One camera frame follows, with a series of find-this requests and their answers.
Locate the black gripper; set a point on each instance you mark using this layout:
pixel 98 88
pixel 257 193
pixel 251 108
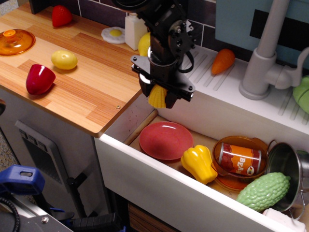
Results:
pixel 167 75

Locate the yellow toy corn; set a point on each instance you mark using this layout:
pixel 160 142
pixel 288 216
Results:
pixel 157 97

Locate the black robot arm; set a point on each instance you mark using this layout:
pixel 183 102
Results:
pixel 170 31

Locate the pink plate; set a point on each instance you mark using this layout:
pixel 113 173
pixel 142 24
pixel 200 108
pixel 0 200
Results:
pixel 165 140

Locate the yellow toy lemon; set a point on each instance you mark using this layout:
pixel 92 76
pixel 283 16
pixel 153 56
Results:
pixel 144 45

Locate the white toy sink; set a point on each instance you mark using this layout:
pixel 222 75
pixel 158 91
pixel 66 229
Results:
pixel 217 110

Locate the white salt shaker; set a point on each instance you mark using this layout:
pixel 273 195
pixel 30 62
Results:
pixel 135 28

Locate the toy fried egg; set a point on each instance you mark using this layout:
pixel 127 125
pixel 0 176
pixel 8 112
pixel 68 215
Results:
pixel 113 35

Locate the orange toy carrot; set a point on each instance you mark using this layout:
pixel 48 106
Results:
pixel 223 60

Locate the yellow toy bell pepper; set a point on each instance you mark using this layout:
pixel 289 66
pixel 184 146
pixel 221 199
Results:
pixel 197 161

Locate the wooden toy countertop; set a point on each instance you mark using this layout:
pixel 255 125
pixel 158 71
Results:
pixel 93 94

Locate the yellow toy potato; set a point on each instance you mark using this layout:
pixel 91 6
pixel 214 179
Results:
pixel 65 60

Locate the grey toy faucet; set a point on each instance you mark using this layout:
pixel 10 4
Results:
pixel 262 70

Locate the orange glass pot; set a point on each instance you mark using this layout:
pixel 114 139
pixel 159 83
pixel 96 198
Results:
pixel 235 182

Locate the toy beans can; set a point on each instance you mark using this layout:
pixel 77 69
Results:
pixel 240 160

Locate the red toy pepper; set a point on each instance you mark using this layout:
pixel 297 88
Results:
pixel 39 79

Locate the red toy strawberry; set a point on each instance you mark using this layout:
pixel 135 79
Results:
pixel 61 16

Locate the grey toy oven door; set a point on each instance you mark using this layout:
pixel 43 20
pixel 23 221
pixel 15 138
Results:
pixel 46 157

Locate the stainless steel pot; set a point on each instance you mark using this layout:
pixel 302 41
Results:
pixel 285 159

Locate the green toy vegetable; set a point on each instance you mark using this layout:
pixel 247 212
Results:
pixel 301 94

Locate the green toy bitter gourd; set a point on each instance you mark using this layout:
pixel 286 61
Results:
pixel 265 191

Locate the orange glass lid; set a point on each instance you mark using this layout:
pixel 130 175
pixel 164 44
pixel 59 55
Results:
pixel 15 41

